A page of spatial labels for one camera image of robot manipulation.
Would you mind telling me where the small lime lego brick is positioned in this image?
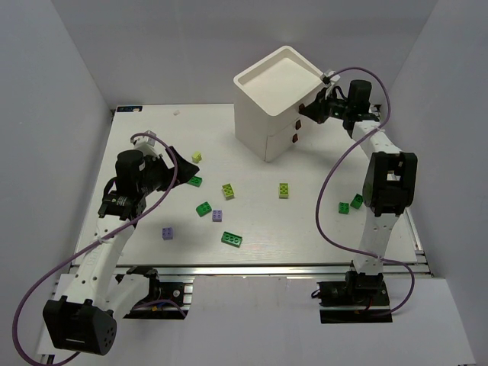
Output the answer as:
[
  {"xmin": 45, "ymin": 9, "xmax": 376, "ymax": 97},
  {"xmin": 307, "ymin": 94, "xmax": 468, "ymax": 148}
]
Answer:
[{"xmin": 191, "ymin": 152, "xmax": 202, "ymax": 163}]

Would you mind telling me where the white three-drawer cabinet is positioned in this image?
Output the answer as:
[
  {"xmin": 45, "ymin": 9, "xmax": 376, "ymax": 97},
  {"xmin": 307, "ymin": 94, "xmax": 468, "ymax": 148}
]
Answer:
[{"xmin": 233, "ymin": 46, "xmax": 324, "ymax": 162}]

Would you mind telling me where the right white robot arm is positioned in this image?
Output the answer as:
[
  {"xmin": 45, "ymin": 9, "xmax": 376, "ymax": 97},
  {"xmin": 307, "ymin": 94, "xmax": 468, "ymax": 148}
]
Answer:
[{"xmin": 299, "ymin": 76, "xmax": 418, "ymax": 276}]

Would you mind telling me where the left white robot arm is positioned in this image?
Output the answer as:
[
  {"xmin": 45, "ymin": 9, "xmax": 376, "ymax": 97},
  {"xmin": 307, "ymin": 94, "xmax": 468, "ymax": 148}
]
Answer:
[{"xmin": 43, "ymin": 147, "xmax": 199, "ymax": 355}]

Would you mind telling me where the green lego near left gripper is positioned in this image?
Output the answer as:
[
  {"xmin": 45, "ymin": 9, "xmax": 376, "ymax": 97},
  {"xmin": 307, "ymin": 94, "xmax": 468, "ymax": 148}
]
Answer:
[{"xmin": 188, "ymin": 176, "xmax": 203, "ymax": 188}]

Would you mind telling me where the green square lego brick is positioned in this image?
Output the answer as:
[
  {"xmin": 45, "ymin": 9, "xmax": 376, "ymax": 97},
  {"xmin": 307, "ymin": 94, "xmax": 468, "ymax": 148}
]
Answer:
[{"xmin": 195, "ymin": 201, "xmax": 213, "ymax": 217}]

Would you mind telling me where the purple lego brick centre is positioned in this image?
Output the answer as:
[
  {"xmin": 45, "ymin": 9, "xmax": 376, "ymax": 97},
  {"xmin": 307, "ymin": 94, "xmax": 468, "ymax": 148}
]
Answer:
[{"xmin": 212, "ymin": 210, "xmax": 223, "ymax": 222}]

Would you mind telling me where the purple lego brick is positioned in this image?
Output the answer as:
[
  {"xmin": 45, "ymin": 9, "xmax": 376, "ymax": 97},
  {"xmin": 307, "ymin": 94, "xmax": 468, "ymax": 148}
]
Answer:
[
  {"xmin": 212, "ymin": 210, "xmax": 223, "ymax": 222},
  {"xmin": 162, "ymin": 227, "xmax": 174, "ymax": 240}
]

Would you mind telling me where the purple lego brick left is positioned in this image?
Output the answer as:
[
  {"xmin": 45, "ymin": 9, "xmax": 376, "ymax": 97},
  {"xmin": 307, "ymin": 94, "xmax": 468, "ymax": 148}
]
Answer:
[{"xmin": 162, "ymin": 227, "xmax": 174, "ymax": 240}]

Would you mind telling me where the blue label sticker left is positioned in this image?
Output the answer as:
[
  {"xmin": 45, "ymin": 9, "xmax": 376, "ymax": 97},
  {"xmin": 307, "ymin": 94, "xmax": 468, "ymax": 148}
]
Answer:
[{"xmin": 116, "ymin": 105, "xmax": 143, "ymax": 113}]

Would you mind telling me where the long green lego brick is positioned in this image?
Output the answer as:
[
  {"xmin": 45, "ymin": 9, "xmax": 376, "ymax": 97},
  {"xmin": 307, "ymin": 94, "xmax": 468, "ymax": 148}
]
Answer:
[{"xmin": 221, "ymin": 231, "xmax": 242, "ymax": 248}]

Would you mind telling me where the green lego brick right rear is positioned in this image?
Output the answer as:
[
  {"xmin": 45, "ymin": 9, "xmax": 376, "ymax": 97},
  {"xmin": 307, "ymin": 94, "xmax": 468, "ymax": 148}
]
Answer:
[{"xmin": 350, "ymin": 194, "xmax": 364, "ymax": 210}]

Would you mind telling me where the green lego brick right front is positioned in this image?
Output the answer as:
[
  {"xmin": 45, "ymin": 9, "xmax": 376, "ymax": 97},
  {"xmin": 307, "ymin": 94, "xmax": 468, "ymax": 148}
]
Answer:
[{"xmin": 338, "ymin": 202, "xmax": 350, "ymax": 214}]

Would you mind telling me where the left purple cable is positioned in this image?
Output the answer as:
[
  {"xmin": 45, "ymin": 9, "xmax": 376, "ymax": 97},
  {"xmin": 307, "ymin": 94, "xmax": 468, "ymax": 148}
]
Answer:
[{"xmin": 11, "ymin": 131, "xmax": 188, "ymax": 365}]

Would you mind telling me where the purple cable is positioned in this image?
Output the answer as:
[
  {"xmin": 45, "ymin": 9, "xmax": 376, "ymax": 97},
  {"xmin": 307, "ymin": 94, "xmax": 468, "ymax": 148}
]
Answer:
[
  {"xmin": 315, "ymin": 66, "xmax": 416, "ymax": 316},
  {"xmin": 11, "ymin": 131, "xmax": 188, "ymax": 365}
]

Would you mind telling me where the aluminium rail frame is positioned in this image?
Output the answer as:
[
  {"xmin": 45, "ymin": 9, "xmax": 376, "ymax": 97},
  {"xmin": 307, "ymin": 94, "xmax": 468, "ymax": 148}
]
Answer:
[{"xmin": 36, "ymin": 102, "xmax": 434, "ymax": 366}]

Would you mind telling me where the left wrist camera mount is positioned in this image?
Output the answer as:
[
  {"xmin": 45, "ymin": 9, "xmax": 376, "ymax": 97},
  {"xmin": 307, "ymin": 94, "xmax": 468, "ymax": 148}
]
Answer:
[{"xmin": 130, "ymin": 130, "xmax": 159, "ymax": 157}]

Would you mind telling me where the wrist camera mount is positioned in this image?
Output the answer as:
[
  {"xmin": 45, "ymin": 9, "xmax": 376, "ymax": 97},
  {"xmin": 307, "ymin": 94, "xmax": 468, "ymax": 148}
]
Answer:
[
  {"xmin": 130, "ymin": 130, "xmax": 159, "ymax": 157},
  {"xmin": 320, "ymin": 70, "xmax": 340, "ymax": 88}
]

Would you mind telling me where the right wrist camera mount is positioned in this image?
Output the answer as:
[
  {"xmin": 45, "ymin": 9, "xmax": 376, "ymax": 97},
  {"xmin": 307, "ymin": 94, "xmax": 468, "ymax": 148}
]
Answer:
[{"xmin": 320, "ymin": 70, "xmax": 340, "ymax": 88}]

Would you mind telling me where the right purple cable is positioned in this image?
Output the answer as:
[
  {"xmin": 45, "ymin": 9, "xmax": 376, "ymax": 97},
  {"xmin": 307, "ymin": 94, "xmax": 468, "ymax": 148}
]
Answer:
[{"xmin": 315, "ymin": 66, "xmax": 416, "ymax": 316}]

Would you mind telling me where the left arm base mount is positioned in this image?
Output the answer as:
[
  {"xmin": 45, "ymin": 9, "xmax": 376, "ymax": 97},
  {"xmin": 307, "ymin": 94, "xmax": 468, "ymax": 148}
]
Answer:
[{"xmin": 115, "ymin": 266, "xmax": 192, "ymax": 320}]

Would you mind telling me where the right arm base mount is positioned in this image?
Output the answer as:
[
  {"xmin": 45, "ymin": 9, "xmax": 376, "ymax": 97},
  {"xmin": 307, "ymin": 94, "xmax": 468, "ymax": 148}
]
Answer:
[{"xmin": 310, "ymin": 270, "xmax": 393, "ymax": 324}]

